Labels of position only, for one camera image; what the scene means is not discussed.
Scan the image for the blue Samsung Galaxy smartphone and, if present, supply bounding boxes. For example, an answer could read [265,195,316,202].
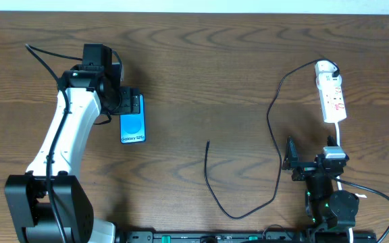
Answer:
[120,94,147,144]

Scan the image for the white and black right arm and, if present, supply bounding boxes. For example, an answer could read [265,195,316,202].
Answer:
[282,136,359,242]

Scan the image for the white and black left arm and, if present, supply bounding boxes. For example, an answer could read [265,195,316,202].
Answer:
[4,63,146,242]

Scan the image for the white USB charger adapter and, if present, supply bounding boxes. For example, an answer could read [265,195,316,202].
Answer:
[315,59,340,78]

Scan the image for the white power strip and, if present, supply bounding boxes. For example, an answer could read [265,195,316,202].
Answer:
[316,72,346,124]

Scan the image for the black charger cable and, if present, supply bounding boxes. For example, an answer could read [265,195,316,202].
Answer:
[203,58,340,221]

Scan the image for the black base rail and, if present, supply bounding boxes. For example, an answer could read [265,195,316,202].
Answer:
[115,229,378,243]

